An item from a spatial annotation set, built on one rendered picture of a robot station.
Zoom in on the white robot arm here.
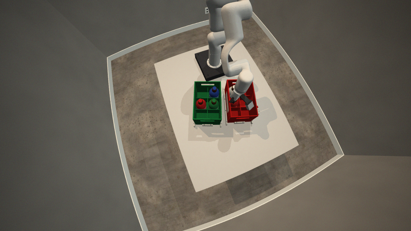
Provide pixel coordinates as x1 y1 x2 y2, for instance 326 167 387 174
205 0 254 110

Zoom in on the red crate with dividers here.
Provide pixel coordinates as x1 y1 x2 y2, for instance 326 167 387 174
225 79 258 123

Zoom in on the blue bottle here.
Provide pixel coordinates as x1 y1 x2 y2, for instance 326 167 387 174
209 86 219 98

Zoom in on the white bottle with grey label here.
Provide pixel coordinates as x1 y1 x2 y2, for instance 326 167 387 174
229 85 234 95

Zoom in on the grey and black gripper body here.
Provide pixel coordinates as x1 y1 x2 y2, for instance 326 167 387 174
230 89 242 101

